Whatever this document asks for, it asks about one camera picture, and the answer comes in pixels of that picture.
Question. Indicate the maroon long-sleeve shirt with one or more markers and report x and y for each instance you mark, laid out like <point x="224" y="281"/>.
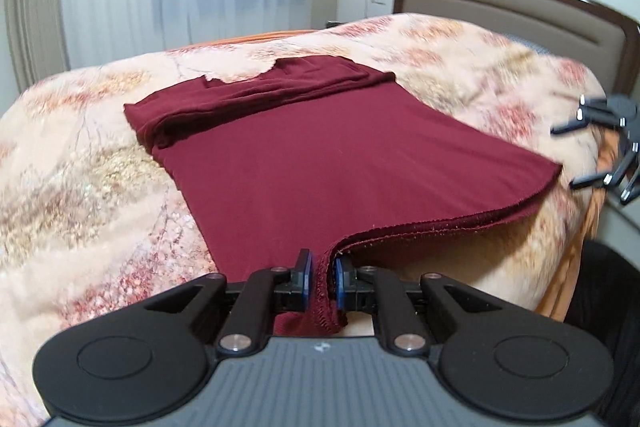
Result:
<point x="325" y="157"/>

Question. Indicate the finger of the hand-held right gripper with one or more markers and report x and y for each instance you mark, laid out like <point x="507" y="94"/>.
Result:
<point x="612" y="179"/>
<point x="592" y="113"/>

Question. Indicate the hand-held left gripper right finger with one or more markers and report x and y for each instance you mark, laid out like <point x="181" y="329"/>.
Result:
<point x="342" y="284"/>

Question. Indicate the padded brown-framed headboard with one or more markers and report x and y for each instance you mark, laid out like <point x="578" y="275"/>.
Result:
<point x="500" y="2"/>

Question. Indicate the floral beige blanket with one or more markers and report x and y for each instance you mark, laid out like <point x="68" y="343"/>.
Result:
<point x="90" y="187"/>

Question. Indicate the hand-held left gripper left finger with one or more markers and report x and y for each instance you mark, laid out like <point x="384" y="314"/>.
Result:
<point x="304" y="282"/>

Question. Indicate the dark cloth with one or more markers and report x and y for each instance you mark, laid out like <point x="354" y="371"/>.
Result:
<point x="610" y="307"/>

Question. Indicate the dark wooden nightstand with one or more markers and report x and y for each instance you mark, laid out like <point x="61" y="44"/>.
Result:
<point x="333" y="24"/>

